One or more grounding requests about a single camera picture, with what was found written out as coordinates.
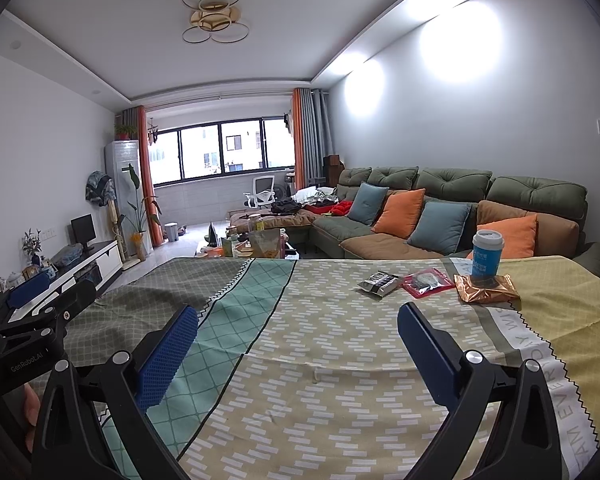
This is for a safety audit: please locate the person's left hand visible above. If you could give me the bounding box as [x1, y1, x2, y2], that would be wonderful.
[0, 382, 41, 452]

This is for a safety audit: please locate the red cookie packet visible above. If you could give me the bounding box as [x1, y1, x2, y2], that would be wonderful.
[402, 268, 455, 299]

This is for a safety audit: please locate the sealed gold snack packet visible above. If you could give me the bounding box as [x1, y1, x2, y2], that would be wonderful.
[454, 274, 520, 304]

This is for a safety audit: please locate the grey black snack packet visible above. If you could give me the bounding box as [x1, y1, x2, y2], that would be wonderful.
[358, 271, 404, 298]

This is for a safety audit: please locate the white tv cabinet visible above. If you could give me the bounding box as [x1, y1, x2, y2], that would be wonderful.
[0, 240, 122, 322]

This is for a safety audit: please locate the blue white lidded cup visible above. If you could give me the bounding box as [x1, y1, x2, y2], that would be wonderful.
[471, 229, 505, 278]

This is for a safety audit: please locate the near blue cushion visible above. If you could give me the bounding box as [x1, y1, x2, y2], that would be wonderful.
[406, 200, 471, 255]

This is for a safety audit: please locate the blue cushion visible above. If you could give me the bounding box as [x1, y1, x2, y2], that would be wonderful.
[347, 182, 389, 226]
[406, 200, 471, 255]

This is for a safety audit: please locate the patchwork table cloth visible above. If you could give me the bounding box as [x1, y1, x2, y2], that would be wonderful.
[65, 257, 600, 479]

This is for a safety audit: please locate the small black monitor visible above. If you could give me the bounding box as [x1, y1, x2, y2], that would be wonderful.
[71, 214, 96, 252]

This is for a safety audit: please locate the left orange curtain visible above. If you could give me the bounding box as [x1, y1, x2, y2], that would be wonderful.
[136, 106, 164, 248]

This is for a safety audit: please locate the white small waste bin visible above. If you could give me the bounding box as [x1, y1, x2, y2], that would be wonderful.
[163, 222, 180, 243]

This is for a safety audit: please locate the near orange cushion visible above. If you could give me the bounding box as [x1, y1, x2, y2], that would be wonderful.
[478, 214, 538, 259]

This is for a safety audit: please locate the orange cushion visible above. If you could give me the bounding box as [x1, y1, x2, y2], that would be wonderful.
[372, 188, 426, 240]
[478, 214, 538, 259]

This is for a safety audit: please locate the far orange cushion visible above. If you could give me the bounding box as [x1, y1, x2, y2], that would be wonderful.
[372, 188, 426, 240]

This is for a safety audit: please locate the green brown sectional sofa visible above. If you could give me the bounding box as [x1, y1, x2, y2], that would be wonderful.
[298, 167, 600, 278]

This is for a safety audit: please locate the tall green potted plant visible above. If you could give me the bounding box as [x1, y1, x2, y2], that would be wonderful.
[119, 164, 161, 261]

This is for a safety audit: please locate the cluttered black coffee table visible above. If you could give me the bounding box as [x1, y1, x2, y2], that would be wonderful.
[195, 222, 300, 260]

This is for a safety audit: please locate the far blue cushion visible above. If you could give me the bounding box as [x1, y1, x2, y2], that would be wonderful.
[347, 182, 389, 226]

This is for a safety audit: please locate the white office chair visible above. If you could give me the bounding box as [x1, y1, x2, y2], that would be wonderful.
[244, 174, 276, 209]

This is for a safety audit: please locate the large window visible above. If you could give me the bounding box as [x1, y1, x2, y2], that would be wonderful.
[149, 116, 294, 185]

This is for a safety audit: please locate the right orange grey curtain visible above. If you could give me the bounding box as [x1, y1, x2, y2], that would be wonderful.
[291, 88, 334, 188]

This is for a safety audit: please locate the gold ring ceiling lamp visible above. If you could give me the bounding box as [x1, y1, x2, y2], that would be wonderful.
[181, 0, 250, 44]

